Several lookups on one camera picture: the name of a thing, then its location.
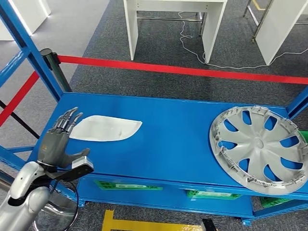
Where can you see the chrome stanchion post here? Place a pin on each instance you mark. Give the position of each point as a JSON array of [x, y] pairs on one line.
[[60, 210]]

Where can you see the green plastic crate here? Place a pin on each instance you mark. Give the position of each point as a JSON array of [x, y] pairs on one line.
[[192, 194], [272, 201], [108, 186]]

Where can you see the white curved plastic part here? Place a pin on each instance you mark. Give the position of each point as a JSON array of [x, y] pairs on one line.
[[106, 129]]

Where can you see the white table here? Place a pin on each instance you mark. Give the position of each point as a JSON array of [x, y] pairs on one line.
[[276, 28], [130, 32]]

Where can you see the blue metal shelf rack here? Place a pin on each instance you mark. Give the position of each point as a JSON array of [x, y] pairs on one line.
[[156, 137]]

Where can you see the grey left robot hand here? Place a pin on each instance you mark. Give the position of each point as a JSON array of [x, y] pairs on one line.
[[51, 146]]

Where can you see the silver wheel hubcap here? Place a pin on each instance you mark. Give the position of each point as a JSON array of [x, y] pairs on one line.
[[258, 143]]

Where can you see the white low platform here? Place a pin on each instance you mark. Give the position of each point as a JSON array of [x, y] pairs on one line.
[[29, 16]]

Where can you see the thin black pole stand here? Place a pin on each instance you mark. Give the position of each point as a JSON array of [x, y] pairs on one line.
[[21, 121]]

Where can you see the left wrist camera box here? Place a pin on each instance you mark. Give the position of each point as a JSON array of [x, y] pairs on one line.
[[83, 162]]

